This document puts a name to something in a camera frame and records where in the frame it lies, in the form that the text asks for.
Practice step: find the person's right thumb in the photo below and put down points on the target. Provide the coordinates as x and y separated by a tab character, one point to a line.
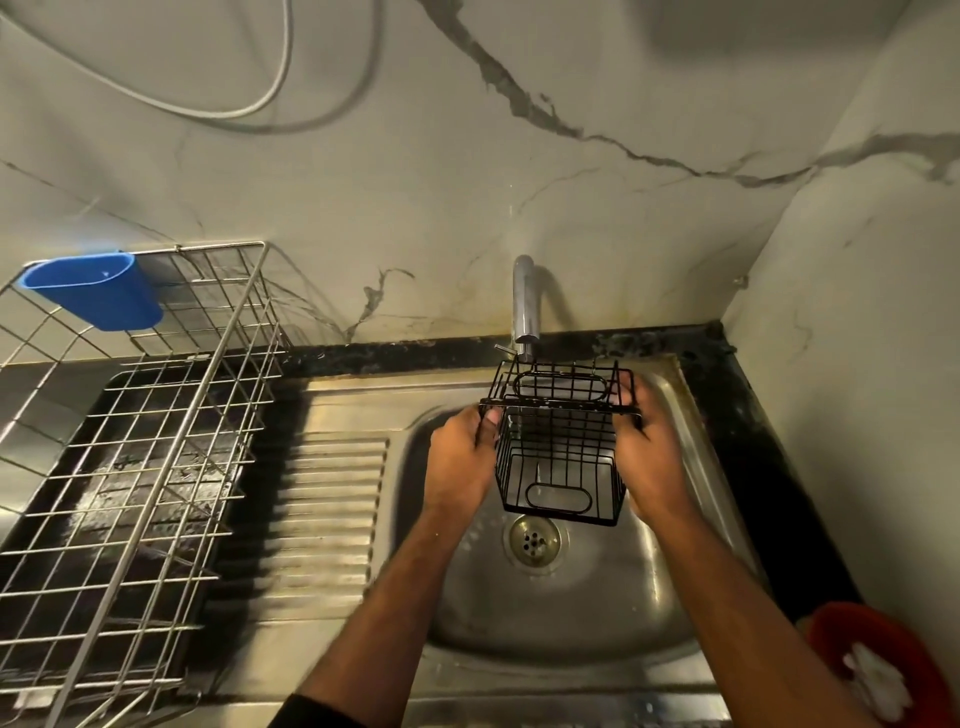
626	390

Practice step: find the person's right hand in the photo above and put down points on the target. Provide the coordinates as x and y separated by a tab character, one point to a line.
651	461

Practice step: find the blue plastic cutlery holder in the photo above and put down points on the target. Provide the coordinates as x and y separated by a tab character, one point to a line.
97	289

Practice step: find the chrome faucet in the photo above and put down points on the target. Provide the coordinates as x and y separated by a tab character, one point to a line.
525	307

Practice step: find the red plastic bowl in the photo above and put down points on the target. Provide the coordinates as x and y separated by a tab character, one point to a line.
862	637

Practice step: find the black drip tray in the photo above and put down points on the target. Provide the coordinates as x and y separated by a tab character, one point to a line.
112	510

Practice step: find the person's left thumb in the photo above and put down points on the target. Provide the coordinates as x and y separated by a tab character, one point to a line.
493	427

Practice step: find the steel kitchen sink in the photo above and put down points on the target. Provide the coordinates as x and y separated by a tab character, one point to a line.
480	555

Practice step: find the white cloth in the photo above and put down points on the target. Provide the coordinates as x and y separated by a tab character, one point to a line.
877	679

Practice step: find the sink drain strainer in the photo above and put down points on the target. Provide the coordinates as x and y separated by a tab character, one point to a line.
534	538

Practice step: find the person's left hand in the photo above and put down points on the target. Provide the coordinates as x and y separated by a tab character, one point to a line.
457	469

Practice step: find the person's right forearm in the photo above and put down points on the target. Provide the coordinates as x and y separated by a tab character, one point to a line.
739	622

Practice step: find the person's left forearm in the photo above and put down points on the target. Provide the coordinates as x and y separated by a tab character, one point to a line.
375	619

